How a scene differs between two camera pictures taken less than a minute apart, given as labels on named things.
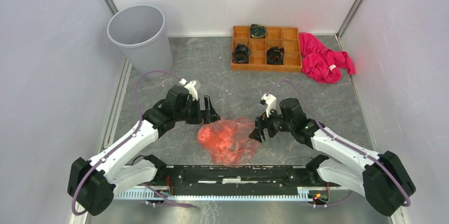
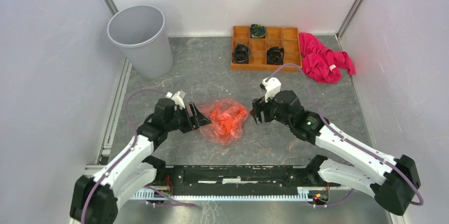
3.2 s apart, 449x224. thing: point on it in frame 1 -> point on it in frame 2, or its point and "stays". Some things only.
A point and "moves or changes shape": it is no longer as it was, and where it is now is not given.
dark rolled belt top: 257,31 stays
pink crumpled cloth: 321,64 stays
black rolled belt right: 275,55 stays
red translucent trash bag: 230,141 moves or changes shape
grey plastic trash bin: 138,31 stays
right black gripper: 261,123 -> 259,105
